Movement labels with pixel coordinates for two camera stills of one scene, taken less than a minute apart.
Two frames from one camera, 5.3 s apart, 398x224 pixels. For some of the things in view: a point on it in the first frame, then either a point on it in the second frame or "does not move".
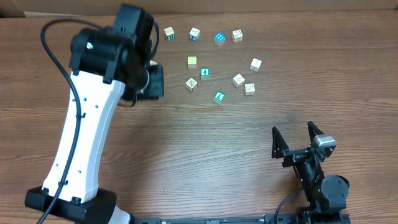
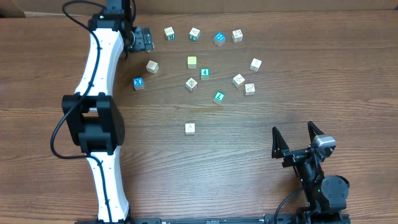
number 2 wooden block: (191, 84) does not move
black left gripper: (156, 86) → (142, 39)
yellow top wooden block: (192, 62) does not move
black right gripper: (281, 150) does not move
